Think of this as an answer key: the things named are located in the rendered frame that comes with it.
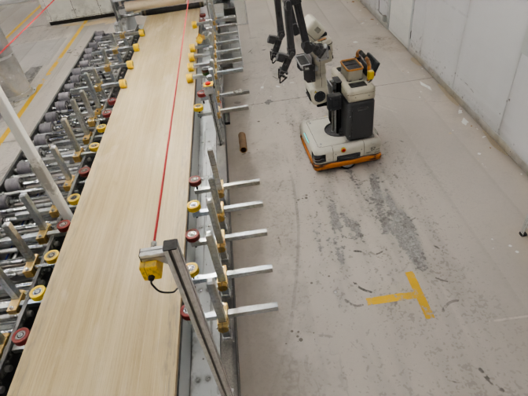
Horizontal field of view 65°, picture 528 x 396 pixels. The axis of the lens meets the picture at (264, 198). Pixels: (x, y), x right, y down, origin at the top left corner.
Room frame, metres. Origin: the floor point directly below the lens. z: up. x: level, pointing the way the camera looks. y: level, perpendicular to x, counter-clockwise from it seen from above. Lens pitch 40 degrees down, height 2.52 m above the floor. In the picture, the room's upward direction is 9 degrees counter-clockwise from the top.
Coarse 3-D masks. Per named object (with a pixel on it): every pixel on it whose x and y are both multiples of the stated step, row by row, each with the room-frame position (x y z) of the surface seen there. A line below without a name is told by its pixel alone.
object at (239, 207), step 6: (234, 204) 1.94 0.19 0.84; (240, 204) 1.93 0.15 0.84; (246, 204) 1.93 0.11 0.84; (252, 204) 1.92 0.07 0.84; (258, 204) 1.92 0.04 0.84; (204, 210) 1.93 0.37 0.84; (228, 210) 1.92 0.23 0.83; (234, 210) 1.92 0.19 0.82; (240, 210) 1.92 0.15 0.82; (198, 216) 1.91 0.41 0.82
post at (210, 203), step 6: (210, 198) 1.65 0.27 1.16; (210, 204) 1.62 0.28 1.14; (210, 210) 1.62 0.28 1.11; (210, 216) 1.62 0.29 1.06; (216, 216) 1.62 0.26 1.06; (216, 222) 1.62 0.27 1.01; (216, 228) 1.62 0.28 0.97; (216, 234) 1.62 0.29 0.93; (216, 240) 1.62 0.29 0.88; (222, 240) 1.62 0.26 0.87; (222, 252) 1.62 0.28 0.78; (222, 258) 1.62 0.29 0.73
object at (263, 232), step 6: (228, 234) 1.69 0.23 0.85; (234, 234) 1.68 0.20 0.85; (240, 234) 1.68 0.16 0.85; (246, 234) 1.67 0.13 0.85; (252, 234) 1.67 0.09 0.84; (258, 234) 1.67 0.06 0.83; (264, 234) 1.67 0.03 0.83; (198, 240) 1.68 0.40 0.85; (204, 240) 1.67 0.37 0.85; (228, 240) 1.67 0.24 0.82; (192, 246) 1.66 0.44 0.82
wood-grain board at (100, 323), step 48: (144, 48) 4.76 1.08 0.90; (144, 96) 3.53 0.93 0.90; (192, 96) 3.39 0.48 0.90; (144, 144) 2.72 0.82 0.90; (96, 192) 2.20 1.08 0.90; (144, 192) 2.12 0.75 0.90; (96, 240) 1.75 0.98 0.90; (144, 240) 1.69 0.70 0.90; (48, 288) 1.44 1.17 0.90; (96, 288) 1.39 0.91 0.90; (144, 288) 1.35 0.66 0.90; (48, 336) 1.15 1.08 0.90; (96, 336) 1.11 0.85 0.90; (144, 336) 1.08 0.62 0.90; (48, 384) 0.92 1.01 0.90; (96, 384) 0.88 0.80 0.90; (144, 384) 0.85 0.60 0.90
